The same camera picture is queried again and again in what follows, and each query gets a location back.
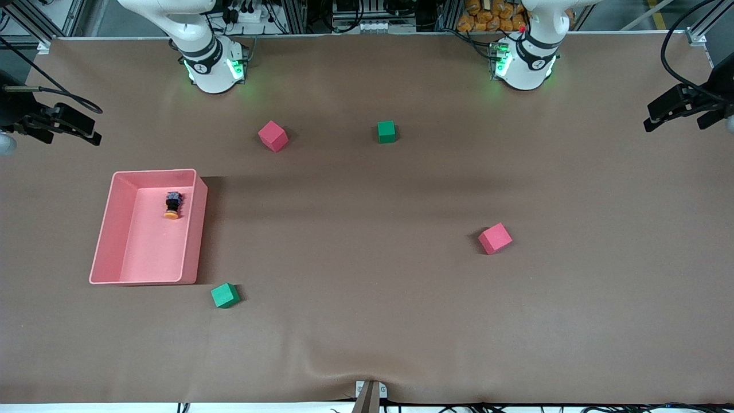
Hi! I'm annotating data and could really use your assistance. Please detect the white terminal strip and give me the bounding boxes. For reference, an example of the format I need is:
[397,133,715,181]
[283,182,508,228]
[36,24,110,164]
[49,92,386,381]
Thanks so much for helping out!
[356,22,417,33]

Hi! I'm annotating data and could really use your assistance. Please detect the orange snack pile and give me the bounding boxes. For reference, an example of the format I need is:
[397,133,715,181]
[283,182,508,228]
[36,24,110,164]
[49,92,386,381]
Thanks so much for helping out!
[457,0,576,33]

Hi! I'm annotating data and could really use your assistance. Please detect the metal table clamp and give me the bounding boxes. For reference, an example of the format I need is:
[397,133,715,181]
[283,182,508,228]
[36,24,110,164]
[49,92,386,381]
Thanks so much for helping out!
[351,380,388,413]

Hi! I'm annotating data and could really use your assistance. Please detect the aluminium frame post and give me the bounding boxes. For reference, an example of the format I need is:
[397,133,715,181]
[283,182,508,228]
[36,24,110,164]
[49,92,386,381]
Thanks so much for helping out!
[437,0,463,32]
[281,0,308,34]

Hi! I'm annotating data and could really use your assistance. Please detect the brown table cover cloth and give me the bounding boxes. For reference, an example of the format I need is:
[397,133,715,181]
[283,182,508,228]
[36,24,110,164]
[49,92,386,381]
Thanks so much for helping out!
[0,32,734,405]

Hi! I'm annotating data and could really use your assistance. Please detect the pink plastic tray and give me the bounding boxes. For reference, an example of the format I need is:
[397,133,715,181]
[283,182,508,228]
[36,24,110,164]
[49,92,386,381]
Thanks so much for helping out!
[89,168,209,286]

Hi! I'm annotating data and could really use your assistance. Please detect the black control unit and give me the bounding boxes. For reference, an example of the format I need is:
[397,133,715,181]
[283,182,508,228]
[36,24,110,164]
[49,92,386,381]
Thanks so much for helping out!
[333,0,417,22]

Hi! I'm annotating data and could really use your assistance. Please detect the white power strip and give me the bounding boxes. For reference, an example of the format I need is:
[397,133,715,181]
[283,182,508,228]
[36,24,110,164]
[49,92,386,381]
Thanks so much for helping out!
[222,6,266,24]

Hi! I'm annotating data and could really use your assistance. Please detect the pink foam cube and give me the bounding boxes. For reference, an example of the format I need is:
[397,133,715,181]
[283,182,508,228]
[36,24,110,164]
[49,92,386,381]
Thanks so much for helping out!
[257,120,289,153]
[478,223,513,255]

